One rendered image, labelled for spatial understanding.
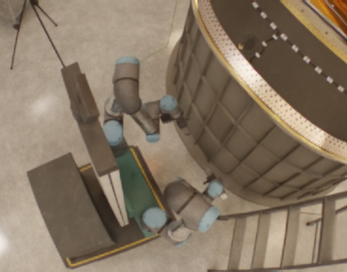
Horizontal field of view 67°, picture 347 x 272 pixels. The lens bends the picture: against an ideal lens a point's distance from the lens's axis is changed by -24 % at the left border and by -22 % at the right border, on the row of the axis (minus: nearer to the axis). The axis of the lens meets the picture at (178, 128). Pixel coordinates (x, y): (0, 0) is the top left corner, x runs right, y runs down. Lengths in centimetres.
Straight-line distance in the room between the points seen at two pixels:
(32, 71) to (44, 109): 50
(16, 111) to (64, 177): 142
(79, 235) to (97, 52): 199
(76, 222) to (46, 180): 30
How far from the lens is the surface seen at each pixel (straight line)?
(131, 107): 141
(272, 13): 164
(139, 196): 186
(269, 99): 168
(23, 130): 295
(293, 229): 187
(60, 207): 177
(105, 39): 329
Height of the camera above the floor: 255
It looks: 66 degrees down
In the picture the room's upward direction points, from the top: 19 degrees clockwise
